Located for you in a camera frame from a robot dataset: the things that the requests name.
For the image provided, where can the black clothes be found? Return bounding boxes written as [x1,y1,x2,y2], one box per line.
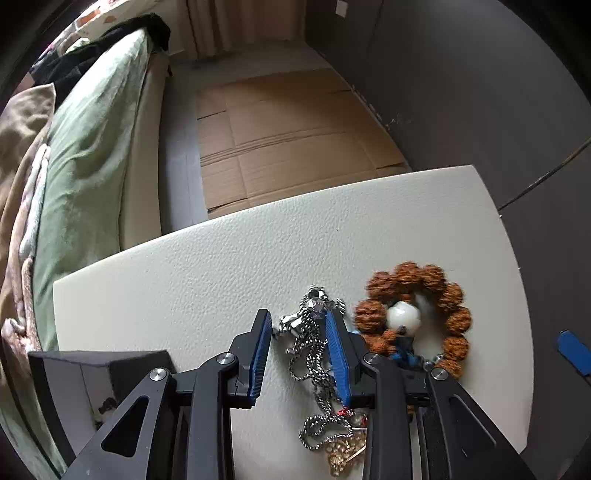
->
[30,14,171,100]

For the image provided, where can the long window curtain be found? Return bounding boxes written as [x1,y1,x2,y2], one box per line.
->
[187,0,252,58]

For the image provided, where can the beige blanket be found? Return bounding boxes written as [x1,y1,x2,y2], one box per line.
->
[0,85,56,352]

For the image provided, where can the flattened cardboard sheet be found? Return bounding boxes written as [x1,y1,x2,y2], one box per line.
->
[196,69,411,220]

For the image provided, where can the brown bead bracelet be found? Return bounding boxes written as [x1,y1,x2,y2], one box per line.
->
[353,261,472,379]

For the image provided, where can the printed white cloth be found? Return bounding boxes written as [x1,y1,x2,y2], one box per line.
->
[76,0,134,35]

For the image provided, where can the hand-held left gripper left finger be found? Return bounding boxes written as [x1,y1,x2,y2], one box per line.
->
[60,308,273,480]

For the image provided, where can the silver chain necklace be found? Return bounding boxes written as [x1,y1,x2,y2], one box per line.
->
[272,286,370,450]

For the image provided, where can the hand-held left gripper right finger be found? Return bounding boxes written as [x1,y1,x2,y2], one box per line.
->
[324,310,539,480]

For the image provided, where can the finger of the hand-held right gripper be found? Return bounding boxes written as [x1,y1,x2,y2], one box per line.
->
[555,329,591,377]

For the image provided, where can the bed with green sheet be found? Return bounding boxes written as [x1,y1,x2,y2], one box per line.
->
[32,28,151,352]

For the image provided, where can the gold butterfly hair clip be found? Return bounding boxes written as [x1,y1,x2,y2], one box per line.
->
[323,436,368,476]

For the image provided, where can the black jewelry box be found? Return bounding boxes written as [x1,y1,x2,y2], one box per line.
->
[28,350,178,467]

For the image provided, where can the white bed mattress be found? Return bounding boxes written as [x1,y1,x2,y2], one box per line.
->
[120,51,169,252]

